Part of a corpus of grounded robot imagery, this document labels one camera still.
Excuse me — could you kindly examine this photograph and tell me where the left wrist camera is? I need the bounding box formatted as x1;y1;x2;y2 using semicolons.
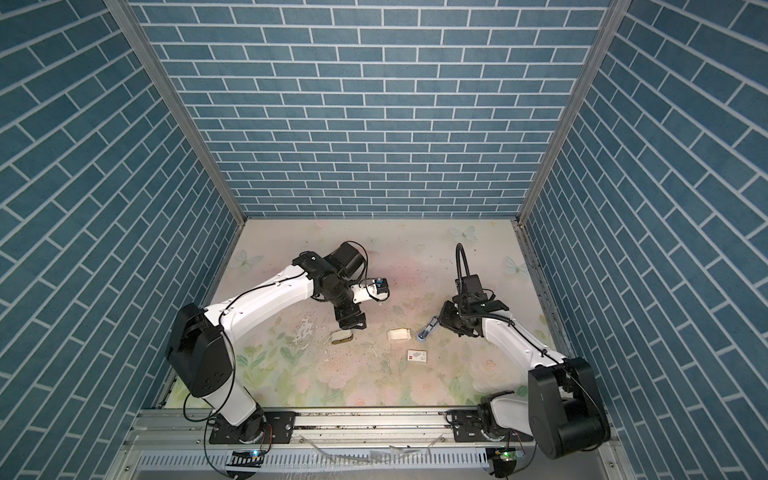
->
352;277;390;304

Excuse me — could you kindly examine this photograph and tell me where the white staple box sleeve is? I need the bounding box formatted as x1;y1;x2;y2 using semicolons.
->
406;349;427;363

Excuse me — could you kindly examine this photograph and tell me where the beige stapler base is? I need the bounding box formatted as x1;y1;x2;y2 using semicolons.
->
331;331;354;345

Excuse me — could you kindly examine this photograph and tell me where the blue stapler top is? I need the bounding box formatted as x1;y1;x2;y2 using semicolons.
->
416;316;439;342

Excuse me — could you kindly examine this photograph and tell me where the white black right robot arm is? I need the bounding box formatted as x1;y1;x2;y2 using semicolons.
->
437;274;611;459

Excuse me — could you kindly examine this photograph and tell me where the black corrugated cable conduit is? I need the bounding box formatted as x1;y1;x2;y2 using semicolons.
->
454;242;472;295

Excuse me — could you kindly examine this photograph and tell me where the open staple box tray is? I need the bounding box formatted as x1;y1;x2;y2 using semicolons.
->
387;328;412;342

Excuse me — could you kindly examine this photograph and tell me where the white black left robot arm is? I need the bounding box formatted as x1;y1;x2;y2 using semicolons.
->
165;241;390;427

